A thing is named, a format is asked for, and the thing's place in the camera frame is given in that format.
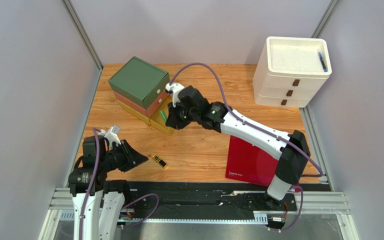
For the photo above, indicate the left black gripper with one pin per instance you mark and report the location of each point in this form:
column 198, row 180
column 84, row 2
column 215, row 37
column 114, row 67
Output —
column 135, row 159

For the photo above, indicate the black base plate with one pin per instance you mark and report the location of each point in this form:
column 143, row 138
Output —
column 205, row 201

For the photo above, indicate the green lipstick tube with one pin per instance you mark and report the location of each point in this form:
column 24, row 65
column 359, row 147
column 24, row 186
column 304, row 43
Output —
column 163, row 115

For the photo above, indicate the green top drawer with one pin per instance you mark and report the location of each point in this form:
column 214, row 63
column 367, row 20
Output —
column 139, row 81

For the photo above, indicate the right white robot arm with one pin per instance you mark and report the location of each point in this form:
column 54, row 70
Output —
column 229, row 121

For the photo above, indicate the gold rectangular case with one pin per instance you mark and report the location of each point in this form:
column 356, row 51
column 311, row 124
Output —
column 159, row 161

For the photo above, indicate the white three-drawer organizer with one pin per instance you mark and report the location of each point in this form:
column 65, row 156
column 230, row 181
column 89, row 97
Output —
column 289, row 72

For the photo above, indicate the blue pen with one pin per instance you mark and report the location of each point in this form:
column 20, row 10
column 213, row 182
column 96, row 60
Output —
column 321, row 59

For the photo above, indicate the red mirror board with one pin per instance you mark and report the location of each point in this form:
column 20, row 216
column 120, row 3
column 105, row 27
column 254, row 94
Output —
column 250, row 164

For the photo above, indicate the aluminium frame rail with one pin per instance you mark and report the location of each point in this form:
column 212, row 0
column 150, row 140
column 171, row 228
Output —
column 311, row 203

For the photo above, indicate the yellow bottom drawer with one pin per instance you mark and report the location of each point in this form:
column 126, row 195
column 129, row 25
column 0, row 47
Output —
column 155, row 120

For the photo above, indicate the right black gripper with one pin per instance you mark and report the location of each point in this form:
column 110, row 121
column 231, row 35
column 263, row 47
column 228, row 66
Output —
column 173, row 114

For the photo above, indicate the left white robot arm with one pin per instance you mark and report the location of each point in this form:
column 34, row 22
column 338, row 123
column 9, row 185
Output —
column 98, row 202

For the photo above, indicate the pink drawer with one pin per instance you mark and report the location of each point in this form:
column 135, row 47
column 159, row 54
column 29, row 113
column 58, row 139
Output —
column 147, row 112

